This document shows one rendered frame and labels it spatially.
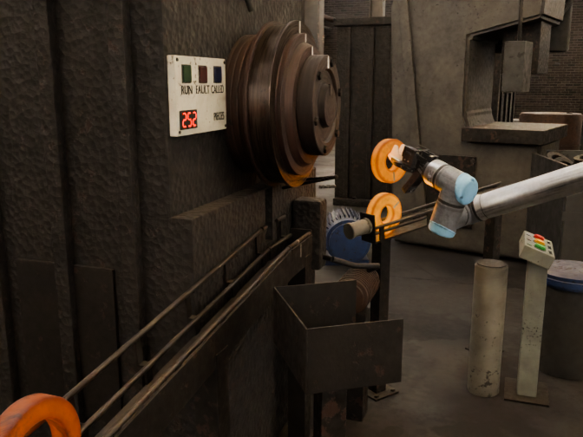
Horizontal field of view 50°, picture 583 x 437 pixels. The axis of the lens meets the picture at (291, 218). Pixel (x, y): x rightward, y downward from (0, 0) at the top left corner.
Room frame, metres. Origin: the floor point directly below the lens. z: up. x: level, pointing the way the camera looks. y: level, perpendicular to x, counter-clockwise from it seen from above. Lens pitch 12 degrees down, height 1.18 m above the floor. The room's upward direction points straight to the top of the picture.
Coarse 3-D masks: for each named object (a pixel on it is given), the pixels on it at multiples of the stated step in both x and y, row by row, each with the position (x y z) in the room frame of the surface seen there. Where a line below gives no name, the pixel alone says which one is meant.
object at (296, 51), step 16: (288, 48) 1.70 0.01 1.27; (304, 48) 1.76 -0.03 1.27; (288, 64) 1.69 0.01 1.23; (288, 80) 1.67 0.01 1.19; (288, 96) 1.66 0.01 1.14; (288, 112) 1.66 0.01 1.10; (288, 128) 1.67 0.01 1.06; (288, 144) 1.69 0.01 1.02; (288, 160) 1.69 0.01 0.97; (304, 160) 1.75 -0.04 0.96
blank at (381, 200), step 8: (384, 192) 2.25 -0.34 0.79; (376, 200) 2.21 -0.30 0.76; (384, 200) 2.23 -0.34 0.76; (392, 200) 2.25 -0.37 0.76; (368, 208) 2.21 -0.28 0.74; (376, 208) 2.20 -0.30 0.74; (392, 208) 2.25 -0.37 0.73; (400, 208) 2.28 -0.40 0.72; (376, 216) 2.20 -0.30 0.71; (392, 216) 2.26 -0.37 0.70; (400, 216) 2.28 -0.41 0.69; (376, 224) 2.20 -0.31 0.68; (384, 232) 2.23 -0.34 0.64
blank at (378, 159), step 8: (384, 144) 2.19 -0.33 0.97; (392, 144) 2.21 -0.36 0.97; (400, 144) 2.24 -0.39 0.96; (376, 152) 2.19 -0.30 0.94; (384, 152) 2.19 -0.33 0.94; (376, 160) 2.17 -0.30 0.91; (384, 160) 2.19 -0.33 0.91; (376, 168) 2.18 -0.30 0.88; (384, 168) 2.19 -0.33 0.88; (392, 168) 2.24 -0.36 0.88; (400, 168) 2.24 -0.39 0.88; (376, 176) 2.20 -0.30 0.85; (384, 176) 2.19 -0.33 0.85; (392, 176) 2.21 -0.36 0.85; (400, 176) 2.24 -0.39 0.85
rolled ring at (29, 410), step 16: (32, 400) 0.83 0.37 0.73; (48, 400) 0.84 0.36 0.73; (64, 400) 0.87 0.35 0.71; (0, 416) 0.79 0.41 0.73; (16, 416) 0.79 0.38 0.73; (32, 416) 0.81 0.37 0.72; (48, 416) 0.84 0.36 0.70; (64, 416) 0.87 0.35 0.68; (0, 432) 0.77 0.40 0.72; (16, 432) 0.78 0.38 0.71; (64, 432) 0.87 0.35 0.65; (80, 432) 0.90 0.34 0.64
